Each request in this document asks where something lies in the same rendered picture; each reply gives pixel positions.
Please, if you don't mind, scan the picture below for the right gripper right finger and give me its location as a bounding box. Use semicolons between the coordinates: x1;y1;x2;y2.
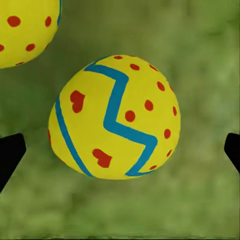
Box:
224;133;240;173

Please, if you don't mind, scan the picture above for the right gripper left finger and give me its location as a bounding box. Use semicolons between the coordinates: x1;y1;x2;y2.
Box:
0;133;26;193

